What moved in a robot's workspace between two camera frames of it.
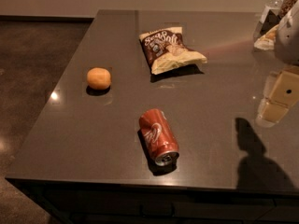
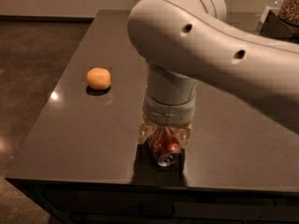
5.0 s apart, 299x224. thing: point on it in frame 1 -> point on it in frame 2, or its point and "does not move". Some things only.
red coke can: x=159 y=137 does not move
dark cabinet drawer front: x=127 y=204 does not move
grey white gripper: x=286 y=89 -> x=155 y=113
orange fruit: x=99 y=78 does not move
